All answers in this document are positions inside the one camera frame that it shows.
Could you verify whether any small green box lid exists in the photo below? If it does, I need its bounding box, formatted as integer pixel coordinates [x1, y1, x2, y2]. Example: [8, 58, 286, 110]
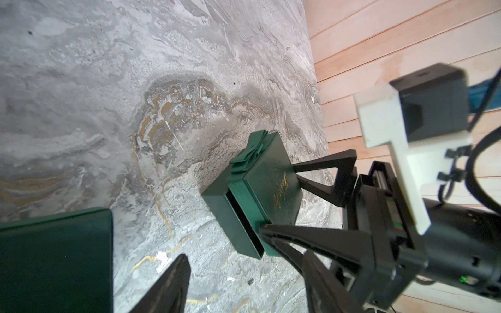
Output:
[227, 130, 303, 259]

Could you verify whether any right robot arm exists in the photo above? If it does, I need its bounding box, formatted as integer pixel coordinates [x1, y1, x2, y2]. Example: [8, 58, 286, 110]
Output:
[259, 149, 500, 312]

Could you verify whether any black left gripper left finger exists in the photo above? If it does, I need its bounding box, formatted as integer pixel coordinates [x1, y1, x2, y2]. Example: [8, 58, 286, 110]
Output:
[131, 254, 191, 313]

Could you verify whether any large green jewelry box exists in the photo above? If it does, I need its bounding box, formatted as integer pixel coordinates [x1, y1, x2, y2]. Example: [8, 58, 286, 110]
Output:
[1, 207, 114, 312]

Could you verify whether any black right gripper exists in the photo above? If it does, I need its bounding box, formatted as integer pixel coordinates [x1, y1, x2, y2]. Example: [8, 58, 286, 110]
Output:
[259, 149, 429, 310]

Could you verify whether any small green box base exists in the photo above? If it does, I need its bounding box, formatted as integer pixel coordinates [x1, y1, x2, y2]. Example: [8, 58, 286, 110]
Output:
[202, 165, 264, 260]

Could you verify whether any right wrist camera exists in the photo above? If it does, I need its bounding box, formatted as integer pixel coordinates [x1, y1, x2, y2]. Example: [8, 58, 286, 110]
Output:
[353, 62, 501, 236]

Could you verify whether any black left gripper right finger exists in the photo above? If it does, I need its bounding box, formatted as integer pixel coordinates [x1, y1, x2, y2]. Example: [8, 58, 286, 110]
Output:
[302, 250, 363, 313]

